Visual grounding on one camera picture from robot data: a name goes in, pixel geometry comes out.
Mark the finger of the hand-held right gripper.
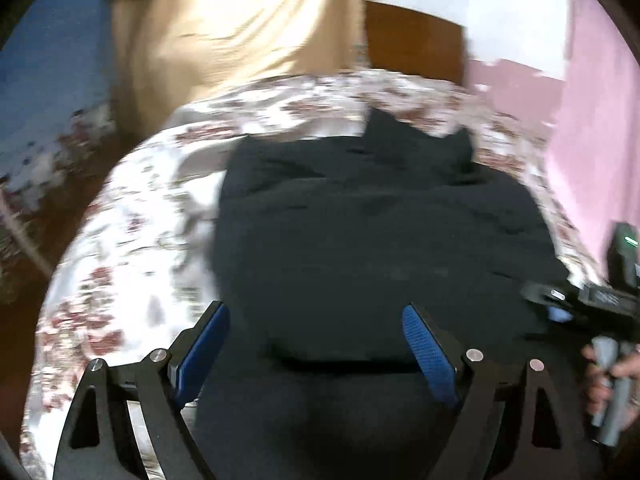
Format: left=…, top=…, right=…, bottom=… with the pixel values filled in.
left=520, top=281, right=583, bottom=325

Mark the black padded garment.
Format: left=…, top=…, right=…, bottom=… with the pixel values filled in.
left=192, top=107, right=608, bottom=480

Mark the beige hanging sheet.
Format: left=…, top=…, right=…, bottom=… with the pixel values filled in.
left=110, top=0, right=368, bottom=136

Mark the person's right hand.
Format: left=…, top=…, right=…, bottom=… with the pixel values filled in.
left=581, top=342, right=640, bottom=417

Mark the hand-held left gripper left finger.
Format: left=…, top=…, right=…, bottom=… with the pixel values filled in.
left=52, top=301, right=231, bottom=480

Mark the blue fabric wardrobe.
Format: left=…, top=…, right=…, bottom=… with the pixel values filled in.
left=0, top=0, right=121, bottom=221

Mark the floral bedspread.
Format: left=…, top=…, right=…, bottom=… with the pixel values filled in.
left=20, top=70, right=606, bottom=480

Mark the pink curtain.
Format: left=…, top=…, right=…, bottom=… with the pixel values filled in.
left=545, top=0, right=640, bottom=286

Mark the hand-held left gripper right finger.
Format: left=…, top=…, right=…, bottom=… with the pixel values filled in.
left=402, top=303, right=601, bottom=480

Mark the wooden headboard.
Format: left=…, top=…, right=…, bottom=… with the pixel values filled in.
left=362, top=0, right=468, bottom=86

